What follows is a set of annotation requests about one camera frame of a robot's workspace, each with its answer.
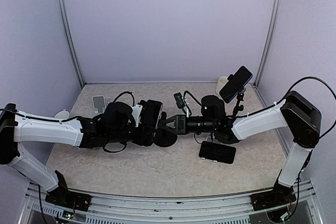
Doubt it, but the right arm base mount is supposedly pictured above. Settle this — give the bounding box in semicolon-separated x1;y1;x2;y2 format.
250;181;297;211

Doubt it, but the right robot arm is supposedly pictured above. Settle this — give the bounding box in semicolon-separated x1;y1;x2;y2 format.
159;91;321;205

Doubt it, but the black phone landscape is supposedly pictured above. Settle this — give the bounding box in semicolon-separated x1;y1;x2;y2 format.
198;141;236;164

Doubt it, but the right aluminium frame post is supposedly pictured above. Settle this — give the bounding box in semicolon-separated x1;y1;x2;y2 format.
254;0;281;89

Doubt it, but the white phone stand right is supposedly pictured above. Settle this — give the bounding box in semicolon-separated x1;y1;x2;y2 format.
198;136;224;162

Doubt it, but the light blue cup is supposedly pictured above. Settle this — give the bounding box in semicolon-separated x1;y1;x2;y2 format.
54;110;70;120

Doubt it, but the white cup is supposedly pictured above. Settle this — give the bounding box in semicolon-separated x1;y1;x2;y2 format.
215;76;228;95

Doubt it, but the black phone blue edge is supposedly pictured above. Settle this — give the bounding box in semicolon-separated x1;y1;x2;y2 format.
219;66;253;103

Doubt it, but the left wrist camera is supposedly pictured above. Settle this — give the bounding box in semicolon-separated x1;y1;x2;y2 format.
132;100;146;127

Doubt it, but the left aluminium frame post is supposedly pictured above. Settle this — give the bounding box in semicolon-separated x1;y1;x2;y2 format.
57;0;86;89

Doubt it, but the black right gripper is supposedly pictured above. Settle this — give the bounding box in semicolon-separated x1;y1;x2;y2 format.
160;114;217;135

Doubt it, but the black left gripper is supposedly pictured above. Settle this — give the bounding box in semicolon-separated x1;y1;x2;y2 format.
107;122;159;145

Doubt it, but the aluminium frame post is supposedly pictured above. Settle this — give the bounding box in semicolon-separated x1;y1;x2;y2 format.
57;0;86;89
254;0;281;89

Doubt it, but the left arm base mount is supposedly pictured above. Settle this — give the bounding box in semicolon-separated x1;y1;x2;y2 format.
45;191;92;212

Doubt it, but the white folding phone stand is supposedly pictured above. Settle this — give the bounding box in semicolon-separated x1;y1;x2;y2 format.
92;95;107;114

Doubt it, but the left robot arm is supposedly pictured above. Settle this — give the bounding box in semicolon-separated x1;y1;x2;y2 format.
1;101;162;206

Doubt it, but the front aluminium rail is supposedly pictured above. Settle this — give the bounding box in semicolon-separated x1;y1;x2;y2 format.
18;180;323;224

